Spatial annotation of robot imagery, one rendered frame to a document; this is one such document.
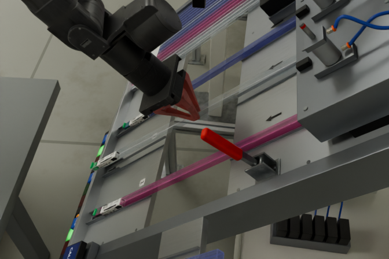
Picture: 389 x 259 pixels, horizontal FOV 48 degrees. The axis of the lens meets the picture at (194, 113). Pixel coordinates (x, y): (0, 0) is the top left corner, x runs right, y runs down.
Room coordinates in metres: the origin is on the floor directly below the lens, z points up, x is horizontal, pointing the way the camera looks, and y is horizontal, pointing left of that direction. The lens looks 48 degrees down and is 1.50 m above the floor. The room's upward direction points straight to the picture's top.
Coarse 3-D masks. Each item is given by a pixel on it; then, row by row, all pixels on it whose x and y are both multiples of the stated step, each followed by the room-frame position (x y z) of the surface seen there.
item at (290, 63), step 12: (288, 60) 0.50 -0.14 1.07; (264, 72) 0.50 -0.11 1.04; (276, 72) 0.49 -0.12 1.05; (240, 84) 0.51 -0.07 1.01; (252, 84) 0.49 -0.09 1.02; (228, 96) 0.50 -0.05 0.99; (204, 108) 0.50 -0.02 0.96; (180, 120) 0.51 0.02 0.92; (156, 132) 0.52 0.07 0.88; (168, 132) 0.51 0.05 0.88; (132, 144) 0.53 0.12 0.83; (144, 144) 0.52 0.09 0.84; (120, 156) 0.53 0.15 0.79; (96, 168) 0.53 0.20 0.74
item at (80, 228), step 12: (132, 96) 0.77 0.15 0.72; (120, 108) 0.71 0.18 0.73; (120, 120) 0.68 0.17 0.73; (108, 144) 0.61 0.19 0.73; (96, 180) 0.51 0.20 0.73; (96, 192) 0.49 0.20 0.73; (84, 204) 0.45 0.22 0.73; (84, 216) 0.43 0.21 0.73; (84, 228) 0.41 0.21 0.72; (72, 240) 0.38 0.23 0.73
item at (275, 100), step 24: (264, 24) 0.66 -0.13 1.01; (264, 48) 0.59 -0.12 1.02; (288, 48) 0.55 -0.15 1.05; (288, 72) 0.49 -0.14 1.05; (240, 96) 0.51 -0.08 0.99; (264, 96) 0.47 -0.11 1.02; (288, 96) 0.44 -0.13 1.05; (240, 120) 0.45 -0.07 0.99; (264, 120) 0.42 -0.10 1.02; (264, 144) 0.37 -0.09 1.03; (288, 144) 0.35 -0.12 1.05; (312, 144) 0.33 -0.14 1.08; (336, 144) 0.31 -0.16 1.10; (240, 168) 0.35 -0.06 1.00; (288, 168) 0.31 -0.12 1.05
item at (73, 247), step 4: (76, 244) 0.34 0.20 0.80; (68, 248) 0.34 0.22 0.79; (72, 248) 0.33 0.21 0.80; (76, 248) 0.33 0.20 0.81; (68, 252) 0.33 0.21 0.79; (72, 252) 0.32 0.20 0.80; (76, 252) 0.32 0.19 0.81; (64, 256) 0.32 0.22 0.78; (68, 256) 0.32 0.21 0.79; (72, 256) 0.31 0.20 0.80
